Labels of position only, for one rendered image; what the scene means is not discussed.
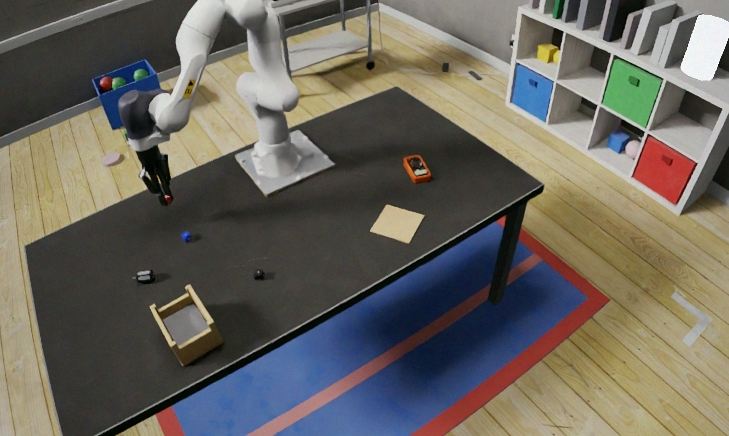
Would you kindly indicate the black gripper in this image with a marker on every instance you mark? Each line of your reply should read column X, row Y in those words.
column 148, row 159

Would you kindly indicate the beige flat mat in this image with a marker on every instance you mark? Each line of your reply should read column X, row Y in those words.
column 397, row 223

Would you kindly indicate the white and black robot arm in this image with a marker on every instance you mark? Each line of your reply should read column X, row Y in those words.
column 271, row 89

